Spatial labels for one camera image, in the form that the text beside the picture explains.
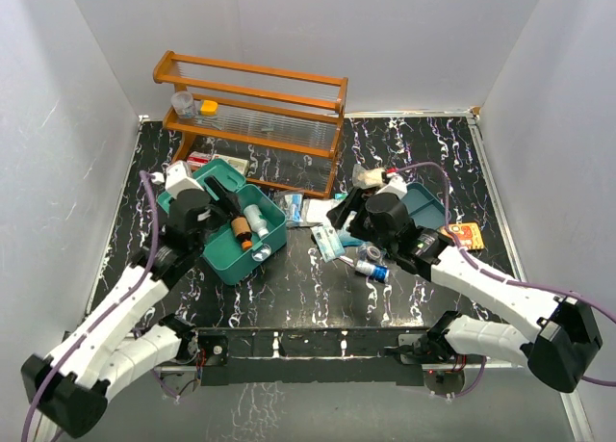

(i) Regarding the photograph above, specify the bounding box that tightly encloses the blue face mask packet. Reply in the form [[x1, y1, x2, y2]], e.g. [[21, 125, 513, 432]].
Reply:
[[311, 224, 346, 263]]

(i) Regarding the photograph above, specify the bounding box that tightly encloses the brown orange-capped medicine bottle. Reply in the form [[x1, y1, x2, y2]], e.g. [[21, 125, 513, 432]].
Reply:
[[230, 215, 252, 251]]

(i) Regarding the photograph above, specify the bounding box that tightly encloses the clear green-banded bottle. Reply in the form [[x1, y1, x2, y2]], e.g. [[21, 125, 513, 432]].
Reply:
[[244, 204, 269, 238]]

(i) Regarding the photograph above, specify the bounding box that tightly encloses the teal medicine kit box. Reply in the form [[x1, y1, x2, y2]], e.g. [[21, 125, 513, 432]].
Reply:
[[158, 159, 287, 285]]

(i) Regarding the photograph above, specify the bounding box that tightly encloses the bag with blue bandage rolls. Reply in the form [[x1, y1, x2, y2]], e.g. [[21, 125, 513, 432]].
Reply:
[[274, 191, 305, 228]]

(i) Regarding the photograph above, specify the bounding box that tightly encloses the blue white wipes packet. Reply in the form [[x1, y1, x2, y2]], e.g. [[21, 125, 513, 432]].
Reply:
[[337, 210, 365, 247]]

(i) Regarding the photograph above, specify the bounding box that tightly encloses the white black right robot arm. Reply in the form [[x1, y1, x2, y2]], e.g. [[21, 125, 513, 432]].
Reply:
[[326, 189, 603, 393]]

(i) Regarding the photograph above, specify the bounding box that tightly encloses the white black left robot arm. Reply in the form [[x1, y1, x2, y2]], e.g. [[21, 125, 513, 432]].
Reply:
[[20, 166, 228, 440]]

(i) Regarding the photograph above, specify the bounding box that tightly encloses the red white medicine box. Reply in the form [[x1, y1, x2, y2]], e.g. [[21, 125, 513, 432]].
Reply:
[[186, 151, 212, 170]]

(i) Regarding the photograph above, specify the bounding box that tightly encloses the white gauze packet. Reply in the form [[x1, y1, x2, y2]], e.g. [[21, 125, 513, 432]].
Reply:
[[301, 198, 340, 225]]

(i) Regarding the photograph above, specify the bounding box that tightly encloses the bag of cotton balls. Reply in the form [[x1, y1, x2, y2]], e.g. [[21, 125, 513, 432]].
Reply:
[[351, 164, 387, 190]]

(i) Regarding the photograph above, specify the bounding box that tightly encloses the clear tape roll bag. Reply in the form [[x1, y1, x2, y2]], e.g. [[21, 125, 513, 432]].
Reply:
[[357, 242, 383, 265]]

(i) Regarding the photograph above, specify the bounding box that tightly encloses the blue white small bottle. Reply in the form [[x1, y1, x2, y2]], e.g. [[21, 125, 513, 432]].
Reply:
[[355, 260, 390, 284]]

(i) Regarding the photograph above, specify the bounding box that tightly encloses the dark blue divided tray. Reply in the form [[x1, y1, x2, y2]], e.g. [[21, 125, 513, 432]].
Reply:
[[401, 182, 446, 230]]

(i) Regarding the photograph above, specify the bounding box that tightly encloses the yellow capped small jar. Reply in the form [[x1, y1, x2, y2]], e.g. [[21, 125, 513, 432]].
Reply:
[[198, 100, 218, 120]]

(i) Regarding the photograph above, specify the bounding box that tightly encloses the clear plastic cup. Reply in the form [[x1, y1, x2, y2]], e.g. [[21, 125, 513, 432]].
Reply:
[[170, 91, 197, 119]]

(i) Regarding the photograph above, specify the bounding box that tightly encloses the orange wooden shelf rack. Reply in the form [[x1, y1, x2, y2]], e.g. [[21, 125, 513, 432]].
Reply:
[[153, 50, 348, 198]]

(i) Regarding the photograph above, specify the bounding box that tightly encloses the black metal base bar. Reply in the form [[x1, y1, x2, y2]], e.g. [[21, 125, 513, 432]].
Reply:
[[153, 316, 477, 389]]

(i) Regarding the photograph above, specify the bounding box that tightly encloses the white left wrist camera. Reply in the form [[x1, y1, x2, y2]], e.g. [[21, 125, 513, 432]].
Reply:
[[150, 161, 204, 198]]

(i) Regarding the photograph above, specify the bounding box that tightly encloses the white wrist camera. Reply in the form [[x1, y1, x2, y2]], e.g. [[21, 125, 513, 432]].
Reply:
[[150, 161, 204, 198], [377, 169, 407, 199]]

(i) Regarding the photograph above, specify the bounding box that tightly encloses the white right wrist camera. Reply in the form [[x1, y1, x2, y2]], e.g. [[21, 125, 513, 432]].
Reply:
[[377, 169, 407, 199]]

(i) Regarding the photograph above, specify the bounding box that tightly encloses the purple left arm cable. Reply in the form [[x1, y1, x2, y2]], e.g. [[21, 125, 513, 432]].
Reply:
[[20, 169, 170, 442]]

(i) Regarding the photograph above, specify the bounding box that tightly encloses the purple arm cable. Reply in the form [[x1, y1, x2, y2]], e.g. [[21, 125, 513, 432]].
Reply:
[[20, 169, 170, 442], [394, 162, 616, 383]]

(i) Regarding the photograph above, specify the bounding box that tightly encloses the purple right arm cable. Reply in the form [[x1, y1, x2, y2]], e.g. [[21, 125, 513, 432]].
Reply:
[[394, 162, 616, 383]]

